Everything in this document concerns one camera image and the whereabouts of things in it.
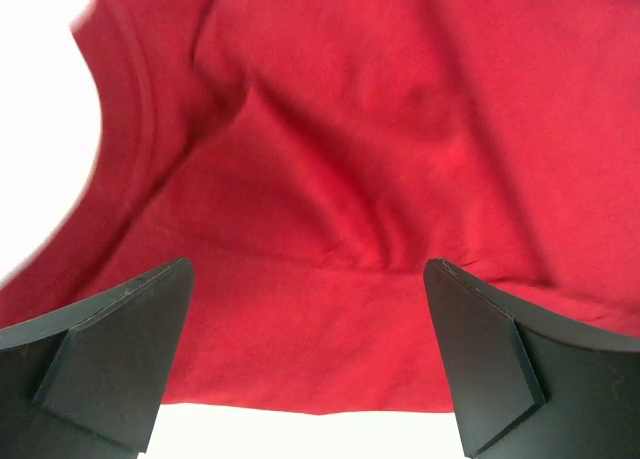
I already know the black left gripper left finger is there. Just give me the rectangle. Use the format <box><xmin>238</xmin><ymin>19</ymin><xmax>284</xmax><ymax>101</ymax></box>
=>
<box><xmin>1</xmin><ymin>259</ymin><xmax>194</xmax><ymax>459</ymax></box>

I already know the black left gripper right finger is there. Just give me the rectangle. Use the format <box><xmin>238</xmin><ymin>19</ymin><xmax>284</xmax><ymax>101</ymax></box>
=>
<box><xmin>424</xmin><ymin>259</ymin><xmax>639</xmax><ymax>459</ymax></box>

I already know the red polo t shirt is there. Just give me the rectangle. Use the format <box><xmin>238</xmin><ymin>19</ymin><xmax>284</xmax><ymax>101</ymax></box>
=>
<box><xmin>1</xmin><ymin>0</ymin><xmax>639</xmax><ymax>414</ymax></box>

